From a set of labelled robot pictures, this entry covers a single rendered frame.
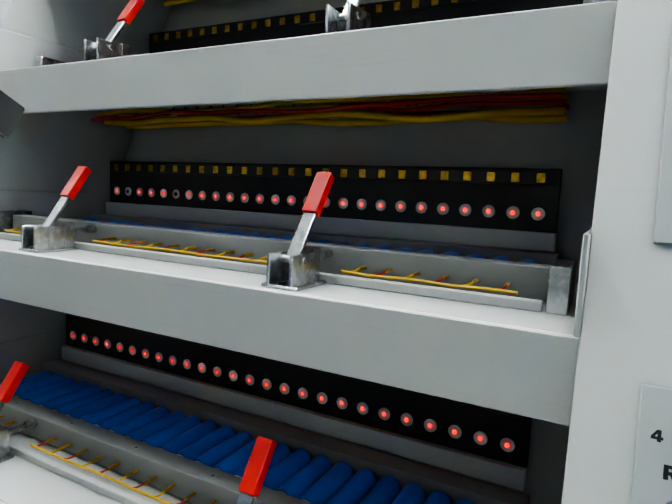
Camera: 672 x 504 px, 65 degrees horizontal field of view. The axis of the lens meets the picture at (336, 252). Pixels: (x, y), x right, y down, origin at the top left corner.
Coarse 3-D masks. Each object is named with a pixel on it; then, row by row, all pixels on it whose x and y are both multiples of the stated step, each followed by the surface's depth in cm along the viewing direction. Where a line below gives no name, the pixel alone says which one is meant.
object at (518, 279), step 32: (32, 224) 57; (96, 224) 52; (128, 224) 52; (224, 256) 43; (256, 256) 43; (352, 256) 39; (384, 256) 38; (416, 256) 37; (448, 256) 36; (480, 288) 33; (512, 288) 34; (544, 288) 33
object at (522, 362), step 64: (0, 192) 59; (0, 256) 47; (64, 256) 45; (128, 256) 47; (128, 320) 40; (192, 320) 37; (256, 320) 34; (320, 320) 32; (384, 320) 30; (448, 320) 28; (512, 320) 28; (576, 320) 25; (384, 384) 30; (448, 384) 29; (512, 384) 27
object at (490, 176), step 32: (192, 192) 62; (224, 192) 60; (256, 192) 58; (288, 192) 56; (352, 192) 52; (384, 192) 50; (416, 192) 49; (448, 192) 48; (480, 192) 46; (512, 192) 45; (544, 192) 44; (448, 224) 48; (480, 224) 46; (512, 224) 45; (544, 224) 44
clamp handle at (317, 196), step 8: (320, 176) 38; (328, 176) 38; (312, 184) 38; (320, 184) 38; (328, 184) 38; (312, 192) 37; (320, 192) 37; (328, 192) 38; (312, 200) 37; (320, 200) 37; (304, 208) 37; (312, 208) 37; (320, 208) 37; (304, 216) 37; (312, 216) 37; (304, 224) 36; (312, 224) 36; (296, 232) 36; (304, 232) 36; (296, 240) 36; (304, 240) 36; (296, 248) 36
